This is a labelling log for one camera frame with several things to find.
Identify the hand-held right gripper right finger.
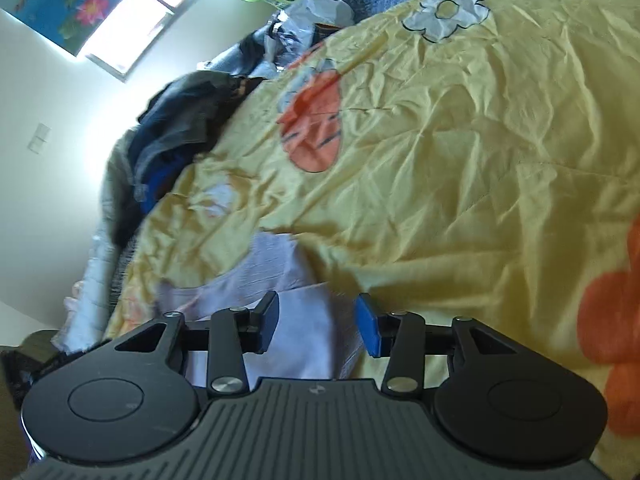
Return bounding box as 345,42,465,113
354,292,526,396

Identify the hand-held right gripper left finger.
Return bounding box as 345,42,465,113
112,290,281,396

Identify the lavender knit sweater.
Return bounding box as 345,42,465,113
157,232,363,381

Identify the pile of dark clothes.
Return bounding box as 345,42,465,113
105,72,261,246

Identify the white quilted comforter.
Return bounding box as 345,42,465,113
60,220,131,356

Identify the yellow printed blanket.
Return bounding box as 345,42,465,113
107,0,640,476

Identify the dark object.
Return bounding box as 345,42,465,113
0,330,66,411

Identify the blue grey crumpled cloth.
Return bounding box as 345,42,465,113
200,25,281,81

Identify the white plastic bag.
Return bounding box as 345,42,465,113
285,0,356,36

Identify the window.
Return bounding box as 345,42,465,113
80,0,216,83

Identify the blue floral roller blind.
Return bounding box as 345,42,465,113
0,0,151,56

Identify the white light switch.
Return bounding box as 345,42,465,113
27,122,52,155

